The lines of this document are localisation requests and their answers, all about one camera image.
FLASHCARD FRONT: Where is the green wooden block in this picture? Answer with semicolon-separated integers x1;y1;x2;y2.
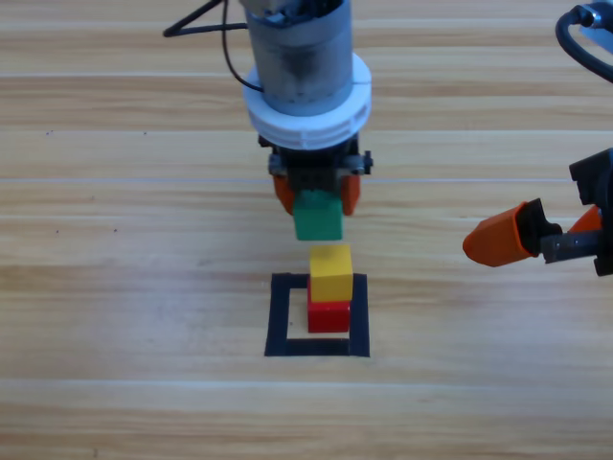
292;189;346;242

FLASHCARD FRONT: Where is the black tape square outline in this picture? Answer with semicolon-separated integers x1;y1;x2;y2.
263;272;371;358

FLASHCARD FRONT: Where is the red wooden block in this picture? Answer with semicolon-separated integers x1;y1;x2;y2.
306;282;353;334

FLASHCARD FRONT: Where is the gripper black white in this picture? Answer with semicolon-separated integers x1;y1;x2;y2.
462;148;613;279
241;52;375;218

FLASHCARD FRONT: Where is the yellow wooden block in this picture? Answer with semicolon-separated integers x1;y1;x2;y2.
308;243;355;305

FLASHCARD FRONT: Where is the gripper thin black wire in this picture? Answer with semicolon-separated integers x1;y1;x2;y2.
220;0;266;94

